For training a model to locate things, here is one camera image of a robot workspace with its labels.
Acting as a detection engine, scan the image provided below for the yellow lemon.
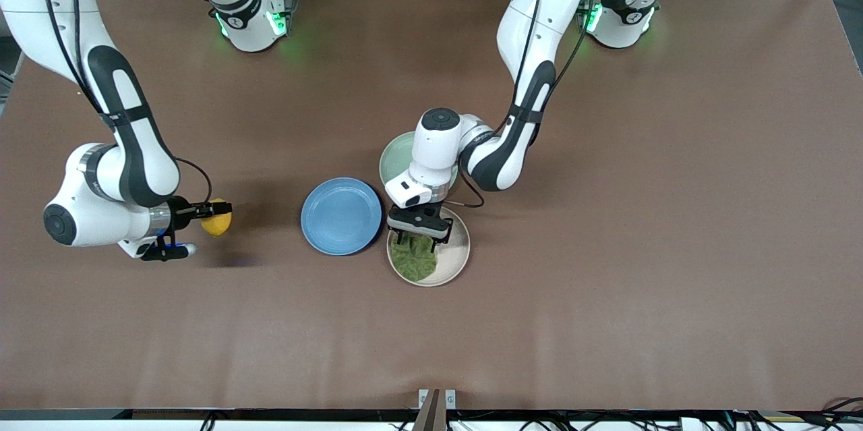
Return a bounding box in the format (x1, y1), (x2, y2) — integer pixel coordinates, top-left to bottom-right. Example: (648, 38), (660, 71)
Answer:
(201, 199), (233, 237)

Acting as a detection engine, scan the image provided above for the green lettuce leaf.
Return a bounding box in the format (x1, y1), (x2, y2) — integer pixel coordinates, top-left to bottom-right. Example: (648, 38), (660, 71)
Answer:
(391, 232), (442, 282)

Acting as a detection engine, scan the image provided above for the beige plate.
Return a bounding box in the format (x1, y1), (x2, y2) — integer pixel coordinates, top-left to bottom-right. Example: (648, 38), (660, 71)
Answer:
(386, 205), (471, 287)

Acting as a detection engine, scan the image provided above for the blue plate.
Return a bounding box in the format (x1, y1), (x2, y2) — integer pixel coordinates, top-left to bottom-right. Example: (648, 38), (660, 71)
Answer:
(301, 177), (384, 256)

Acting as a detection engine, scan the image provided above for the mint green plate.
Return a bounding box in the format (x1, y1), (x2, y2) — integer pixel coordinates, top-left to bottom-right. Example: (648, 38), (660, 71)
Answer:
(379, 131), (460, 197)

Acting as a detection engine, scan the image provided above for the grey metal mounting bracket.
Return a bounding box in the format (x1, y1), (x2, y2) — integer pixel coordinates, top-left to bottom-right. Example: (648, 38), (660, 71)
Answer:
(418, 389), (456, 411)

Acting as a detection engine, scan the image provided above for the brown camera mast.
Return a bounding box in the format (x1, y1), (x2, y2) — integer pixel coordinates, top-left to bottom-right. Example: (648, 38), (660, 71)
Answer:
(413, 389), (442, 431)

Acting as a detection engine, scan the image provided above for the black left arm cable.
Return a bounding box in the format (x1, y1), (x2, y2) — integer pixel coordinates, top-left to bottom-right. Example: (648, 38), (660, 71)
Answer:
(445, 0), (595, 209)

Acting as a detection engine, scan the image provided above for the black cable bundle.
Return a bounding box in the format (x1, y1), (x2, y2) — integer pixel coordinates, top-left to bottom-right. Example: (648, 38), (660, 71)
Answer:
(801, 396), (863, 429)

